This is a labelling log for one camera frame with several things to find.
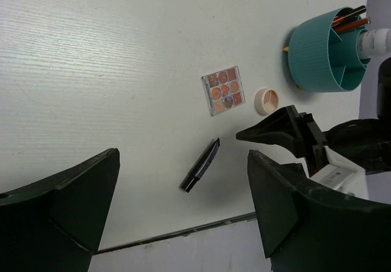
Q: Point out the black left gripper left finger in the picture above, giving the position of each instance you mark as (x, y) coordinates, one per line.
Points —
(56, 223)

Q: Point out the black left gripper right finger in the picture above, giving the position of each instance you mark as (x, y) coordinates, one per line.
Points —
(305, 226)

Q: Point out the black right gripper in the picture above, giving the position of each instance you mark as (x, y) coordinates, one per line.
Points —
(365, 142)

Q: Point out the black squeeze tube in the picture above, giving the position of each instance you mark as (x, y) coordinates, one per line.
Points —
(200, 166)

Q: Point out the dark red lip gloss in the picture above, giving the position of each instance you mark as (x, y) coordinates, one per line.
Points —
(341, 29)

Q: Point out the white pink spray bottle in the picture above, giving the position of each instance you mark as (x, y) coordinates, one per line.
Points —
(373, 43)

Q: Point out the red lip gloss tube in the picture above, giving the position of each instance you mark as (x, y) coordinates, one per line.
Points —
(348, 15)

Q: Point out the round beige powder compact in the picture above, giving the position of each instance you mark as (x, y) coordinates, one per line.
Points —
(266, 101)

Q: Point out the orange eyeshadow palette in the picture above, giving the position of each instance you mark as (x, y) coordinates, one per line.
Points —
(223, 90)

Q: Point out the teal round organizer cup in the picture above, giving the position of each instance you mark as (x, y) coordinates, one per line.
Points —
(322, 60)

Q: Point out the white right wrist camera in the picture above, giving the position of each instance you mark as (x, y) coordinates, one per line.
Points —
(342, 175)

